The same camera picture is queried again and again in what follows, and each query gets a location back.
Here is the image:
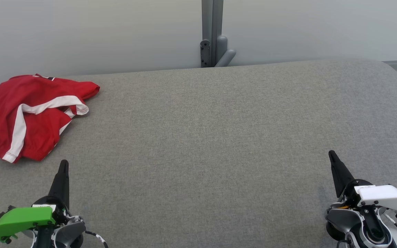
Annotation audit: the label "grey cylindrical post bracket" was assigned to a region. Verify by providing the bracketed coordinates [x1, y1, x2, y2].
[215, 35, 236, 68]

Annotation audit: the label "grey metal partition post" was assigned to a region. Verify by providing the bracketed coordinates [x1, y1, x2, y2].
[201, 0, 224, 68]

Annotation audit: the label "black white braided cable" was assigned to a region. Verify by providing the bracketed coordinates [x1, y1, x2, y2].
[84, 230, 109, 248]

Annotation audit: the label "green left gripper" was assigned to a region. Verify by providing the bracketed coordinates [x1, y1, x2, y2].
[0, 159, 71, 242]

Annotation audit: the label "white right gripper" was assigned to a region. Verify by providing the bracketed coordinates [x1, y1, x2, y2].
[328, 150, 397, 211]

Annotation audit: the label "red shorts white stripes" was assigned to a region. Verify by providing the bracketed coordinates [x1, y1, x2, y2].
[0, 95, 90, 164]

